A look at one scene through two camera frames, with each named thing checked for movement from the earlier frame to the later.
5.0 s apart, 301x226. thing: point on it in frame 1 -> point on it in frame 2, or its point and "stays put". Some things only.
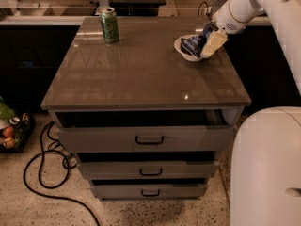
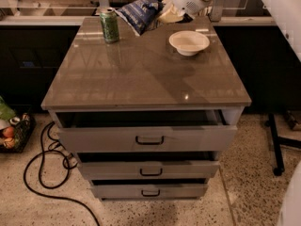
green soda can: [110, 24] stays put
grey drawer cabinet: [145, 122] stays put
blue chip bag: [195, 42] -> [140, 14]
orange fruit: [8, 132] stays put
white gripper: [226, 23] -> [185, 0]
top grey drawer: [145, 131] stays put
